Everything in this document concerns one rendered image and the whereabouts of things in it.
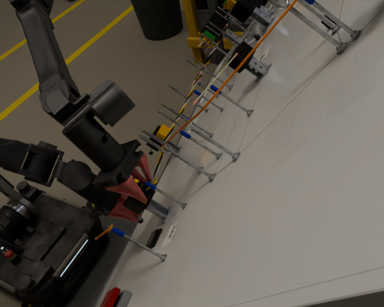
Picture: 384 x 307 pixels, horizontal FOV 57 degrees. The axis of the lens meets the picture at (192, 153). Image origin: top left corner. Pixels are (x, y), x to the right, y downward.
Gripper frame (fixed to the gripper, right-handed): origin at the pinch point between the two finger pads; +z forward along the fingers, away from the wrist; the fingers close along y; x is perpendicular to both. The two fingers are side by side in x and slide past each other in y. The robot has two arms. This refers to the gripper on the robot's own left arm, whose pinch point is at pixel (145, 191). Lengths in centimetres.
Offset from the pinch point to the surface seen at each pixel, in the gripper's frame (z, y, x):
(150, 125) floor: 62, 136, 147
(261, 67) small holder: -3.3, 25.6, -21.4
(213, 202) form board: -1.3, -6.2, -20.8
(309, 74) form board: -8.6, 7.8, -36.9
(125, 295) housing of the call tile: 6.6, -18.2, 0.0
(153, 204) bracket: 5.1, 0.8, 3.2
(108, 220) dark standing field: 66, 49, 134
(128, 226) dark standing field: 73, 48, 120
